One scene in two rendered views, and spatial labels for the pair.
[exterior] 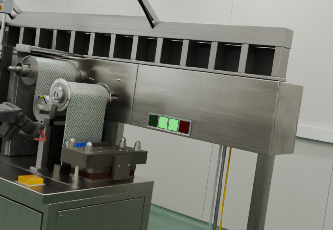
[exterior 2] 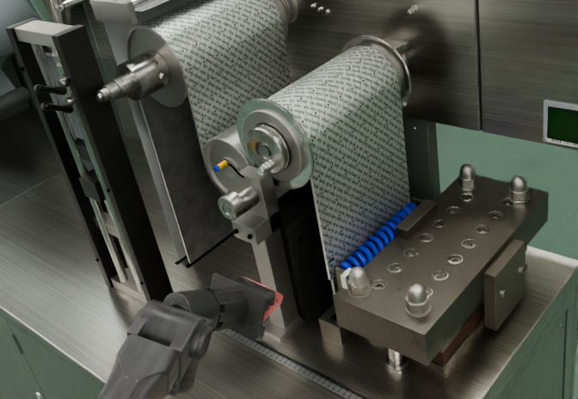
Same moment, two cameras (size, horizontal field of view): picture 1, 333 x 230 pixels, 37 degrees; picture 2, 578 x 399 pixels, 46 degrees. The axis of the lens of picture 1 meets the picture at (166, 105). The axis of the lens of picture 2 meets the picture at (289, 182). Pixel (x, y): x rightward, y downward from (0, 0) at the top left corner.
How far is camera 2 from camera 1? 1.45 m
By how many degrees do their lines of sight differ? 29
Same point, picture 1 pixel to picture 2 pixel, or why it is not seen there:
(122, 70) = not seen: outside the picture
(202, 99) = not seen: outside the picture
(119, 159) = (501, 279)
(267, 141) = not seen: outside the picture
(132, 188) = (544, 322)
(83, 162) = (415, 349)
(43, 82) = (207, 91)
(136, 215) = (554, 360)
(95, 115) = (384, 146)
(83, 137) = (368, 217)
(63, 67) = (242, 17)
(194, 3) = not seen: outside the picture
